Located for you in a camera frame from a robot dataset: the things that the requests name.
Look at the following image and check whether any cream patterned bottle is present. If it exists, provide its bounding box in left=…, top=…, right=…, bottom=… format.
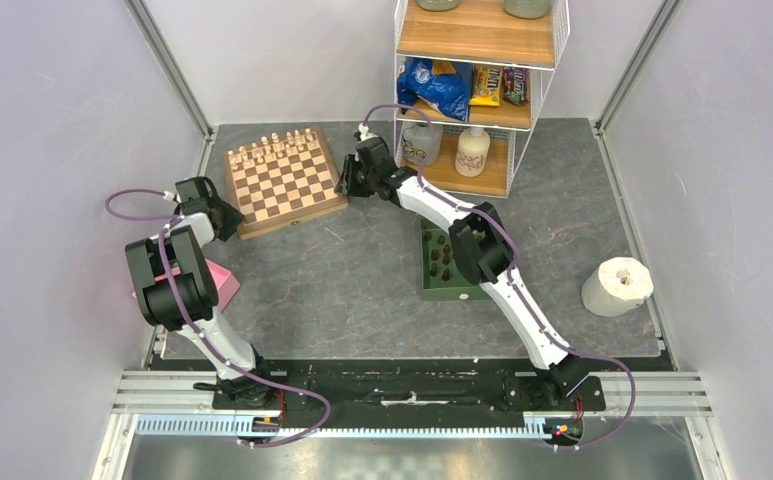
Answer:
left=455, top=126, right=491, bottom=178

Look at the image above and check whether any aluminium rail frame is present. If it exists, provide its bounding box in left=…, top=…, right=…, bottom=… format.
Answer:
left=113, top=371, right=713, bottom=440

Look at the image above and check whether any brown candy bag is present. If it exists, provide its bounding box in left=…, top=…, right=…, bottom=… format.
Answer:
left=502, top=67, right=530, bottom=107

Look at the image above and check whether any pink box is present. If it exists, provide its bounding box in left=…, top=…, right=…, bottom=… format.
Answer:
left=129, top=258, right=240, bottom=323

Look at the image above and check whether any green glass jar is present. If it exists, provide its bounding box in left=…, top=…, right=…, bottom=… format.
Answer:
left=417, top=0, right=461, bottom=12
left=503, top=0, right=552, bottom=20

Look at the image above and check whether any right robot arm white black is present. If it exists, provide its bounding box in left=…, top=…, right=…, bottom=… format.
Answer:
left=337, top=133, right=588, bottom=409

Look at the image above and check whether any white paper roll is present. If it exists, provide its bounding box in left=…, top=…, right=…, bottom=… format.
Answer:
left=581, top=257, right=654, bottom=317

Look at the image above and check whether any clear patterned jug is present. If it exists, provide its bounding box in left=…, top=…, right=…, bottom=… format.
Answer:
left=401, top=122, right=443, bottom=166

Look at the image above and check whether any green glass jar left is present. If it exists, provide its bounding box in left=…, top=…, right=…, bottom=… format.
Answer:
left=417, top=0, right=461, bottom=12

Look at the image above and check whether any blue snack bag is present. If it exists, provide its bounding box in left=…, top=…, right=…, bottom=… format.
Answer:
left=396, top=57, right=473, bottom=122

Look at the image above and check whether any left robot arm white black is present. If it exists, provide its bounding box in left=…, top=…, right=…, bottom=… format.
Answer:
left=125, top=176, right=276, bottom=409

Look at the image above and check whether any green glass jar right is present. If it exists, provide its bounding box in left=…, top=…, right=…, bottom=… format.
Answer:
left=503, top=0, right=552, bottom=20

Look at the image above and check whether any wire shelf with wood boards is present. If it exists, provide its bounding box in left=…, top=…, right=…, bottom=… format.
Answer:
left=393, top=1, right=571, bottom=197

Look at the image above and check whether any green tray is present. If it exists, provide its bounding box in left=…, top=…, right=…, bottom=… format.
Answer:
left=419, top=218, right=490, bottom=301

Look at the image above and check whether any yellow candy bag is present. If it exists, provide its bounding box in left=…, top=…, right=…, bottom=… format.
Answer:
left=469, top=66, right=503, bottom=107

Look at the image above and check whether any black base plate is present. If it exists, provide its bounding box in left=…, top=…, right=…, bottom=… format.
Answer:
left=193, top=359, right=606, bottom=412

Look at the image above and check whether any wooden chess board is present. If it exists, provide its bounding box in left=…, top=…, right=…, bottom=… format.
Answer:
left=223, top=126, right=349, bottom=240

